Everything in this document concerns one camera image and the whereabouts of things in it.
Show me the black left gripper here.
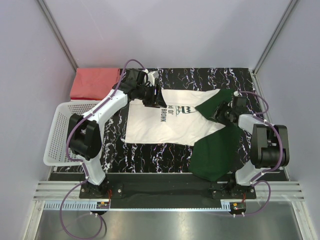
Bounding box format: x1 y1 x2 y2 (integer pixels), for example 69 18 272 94
136 83 167 109

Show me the white and green raglan t-shirt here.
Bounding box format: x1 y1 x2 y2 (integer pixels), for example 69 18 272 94
125 89 243 182

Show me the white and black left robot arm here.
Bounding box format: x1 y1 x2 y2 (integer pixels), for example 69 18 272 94
65 68 166 198

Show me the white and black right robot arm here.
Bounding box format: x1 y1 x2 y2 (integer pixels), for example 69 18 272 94
211 96 290 199

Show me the folded white t-shirt under stack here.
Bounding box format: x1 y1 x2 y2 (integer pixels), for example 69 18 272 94
70 99 101 103

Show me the folded pink t-shirt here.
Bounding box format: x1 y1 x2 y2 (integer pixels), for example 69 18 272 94
69 68 120 100

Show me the right small circuit board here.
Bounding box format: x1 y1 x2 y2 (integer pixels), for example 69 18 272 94
231 202 247 212

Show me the small circuit board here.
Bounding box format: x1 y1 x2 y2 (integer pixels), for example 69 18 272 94
97 201 110 209
231 202 247 212

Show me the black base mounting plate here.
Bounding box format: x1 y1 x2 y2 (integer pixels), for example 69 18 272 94
79 173 257 211

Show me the white perforated plastic basket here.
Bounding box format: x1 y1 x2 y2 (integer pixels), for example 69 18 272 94
43 101 98 167

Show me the left small circuit board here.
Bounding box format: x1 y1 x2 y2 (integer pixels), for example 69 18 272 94
97 201 110 209

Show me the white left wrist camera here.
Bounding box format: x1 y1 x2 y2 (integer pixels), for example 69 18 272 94
147 71 159 85

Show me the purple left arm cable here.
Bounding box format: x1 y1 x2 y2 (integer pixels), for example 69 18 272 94
59 59 151 237

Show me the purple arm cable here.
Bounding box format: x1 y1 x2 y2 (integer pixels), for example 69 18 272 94
233 91 286 217
59 59 151 237

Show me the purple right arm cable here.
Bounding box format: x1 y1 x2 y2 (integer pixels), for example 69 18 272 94
233 91 286 217

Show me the left aluminium frame post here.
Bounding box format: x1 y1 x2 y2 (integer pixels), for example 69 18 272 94
35 0 78 72

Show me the aluminium frame post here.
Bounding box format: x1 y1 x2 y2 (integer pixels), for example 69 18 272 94
252 0 300 76
35 0 78 72

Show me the right aluminium frame post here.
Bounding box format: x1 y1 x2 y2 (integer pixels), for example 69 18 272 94
252 0 300 76

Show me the slotted aluminium front rail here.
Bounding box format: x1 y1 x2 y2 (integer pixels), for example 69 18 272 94
33 181 304 212

